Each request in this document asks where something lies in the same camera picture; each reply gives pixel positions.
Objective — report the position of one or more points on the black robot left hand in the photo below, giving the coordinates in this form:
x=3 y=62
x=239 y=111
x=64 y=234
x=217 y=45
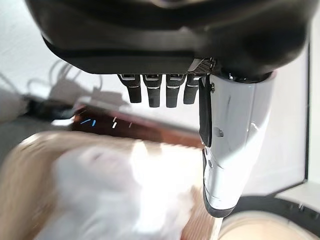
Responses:
x=162 y=32

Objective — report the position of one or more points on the round glass washing machine door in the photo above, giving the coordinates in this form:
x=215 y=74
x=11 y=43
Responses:
x=275 y=207

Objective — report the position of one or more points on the white garment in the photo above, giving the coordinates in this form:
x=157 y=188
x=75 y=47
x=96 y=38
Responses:
x=112 y=187

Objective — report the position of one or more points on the cream wicker laundry basket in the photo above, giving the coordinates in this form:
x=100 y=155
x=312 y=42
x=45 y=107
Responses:
x=25 y=175

